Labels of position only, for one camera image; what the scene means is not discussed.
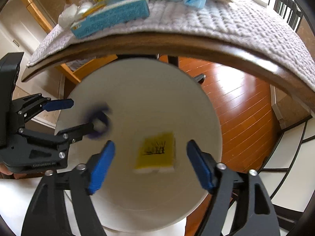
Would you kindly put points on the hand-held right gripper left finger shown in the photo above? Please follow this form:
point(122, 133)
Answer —
point(101, 169)

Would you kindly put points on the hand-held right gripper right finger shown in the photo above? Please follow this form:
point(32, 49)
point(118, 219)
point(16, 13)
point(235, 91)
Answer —
point(199, 169)

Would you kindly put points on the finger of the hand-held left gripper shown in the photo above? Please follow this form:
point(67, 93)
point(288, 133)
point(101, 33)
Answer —
point(78, 129)
point(57, 104)

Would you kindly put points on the purple wrapper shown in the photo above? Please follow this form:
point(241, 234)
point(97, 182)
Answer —
point(100, 125)

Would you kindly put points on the white tissue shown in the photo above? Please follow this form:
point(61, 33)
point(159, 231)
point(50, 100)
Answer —
point(67, 14)

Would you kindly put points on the person's left hand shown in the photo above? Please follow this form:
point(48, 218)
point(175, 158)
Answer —
point(5, 170)

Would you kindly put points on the clear plastic wrapper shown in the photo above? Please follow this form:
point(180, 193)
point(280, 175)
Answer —
point(85, 7)

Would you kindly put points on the blue cardboard box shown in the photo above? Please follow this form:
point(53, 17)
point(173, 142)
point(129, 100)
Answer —
point(115, 13)

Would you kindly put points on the black table leg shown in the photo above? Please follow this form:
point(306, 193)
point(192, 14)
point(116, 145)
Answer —
point(172, 61)

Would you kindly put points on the wooden table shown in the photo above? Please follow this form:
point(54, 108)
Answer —
point(172, 44)

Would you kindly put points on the quilted pale lilac mat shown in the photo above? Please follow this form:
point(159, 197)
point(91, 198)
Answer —
point(196, 22)

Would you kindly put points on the light wooden frame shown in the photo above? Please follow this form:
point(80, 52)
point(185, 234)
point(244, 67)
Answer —
point(34, 9)

